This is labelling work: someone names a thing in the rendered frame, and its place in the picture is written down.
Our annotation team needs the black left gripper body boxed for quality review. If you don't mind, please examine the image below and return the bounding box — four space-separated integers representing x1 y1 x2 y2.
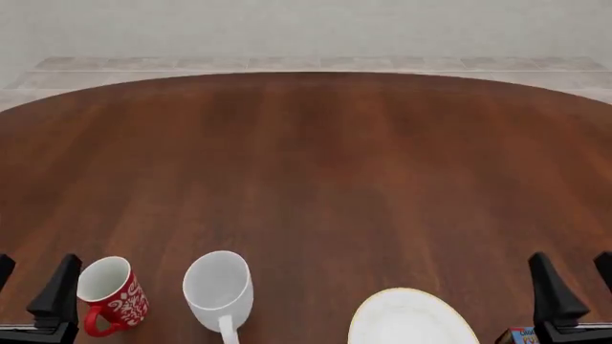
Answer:
0 320 80 344

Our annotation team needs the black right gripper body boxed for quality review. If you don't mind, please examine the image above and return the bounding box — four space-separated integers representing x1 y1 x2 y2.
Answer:
535 319 612 344

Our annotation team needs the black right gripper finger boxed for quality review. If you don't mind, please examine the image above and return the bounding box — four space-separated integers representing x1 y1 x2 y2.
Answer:
527 251 589 329
593 250 612 285

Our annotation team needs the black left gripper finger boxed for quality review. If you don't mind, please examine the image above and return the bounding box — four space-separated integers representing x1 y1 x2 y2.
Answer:
0 252 16 292
25 252 83 330

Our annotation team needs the red mug with white pattern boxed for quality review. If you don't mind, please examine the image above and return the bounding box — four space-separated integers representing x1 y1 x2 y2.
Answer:
76 255 151 338

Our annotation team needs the white plate with gold rim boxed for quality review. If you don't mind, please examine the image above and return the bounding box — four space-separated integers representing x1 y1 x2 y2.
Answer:
347 287 481 344

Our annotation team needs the printed food box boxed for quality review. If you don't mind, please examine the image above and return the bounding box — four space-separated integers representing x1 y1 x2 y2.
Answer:
493 326 540 344

